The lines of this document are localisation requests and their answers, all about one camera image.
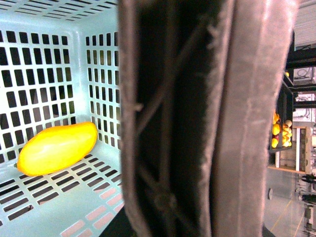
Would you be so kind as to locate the light blue plastic basket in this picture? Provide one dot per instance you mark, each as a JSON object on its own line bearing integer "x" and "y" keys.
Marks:
{"x": 182, "y": 94}

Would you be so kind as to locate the yellow mango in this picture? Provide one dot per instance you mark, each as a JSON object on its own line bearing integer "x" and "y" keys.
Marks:
{"x": 57, "y": 148}

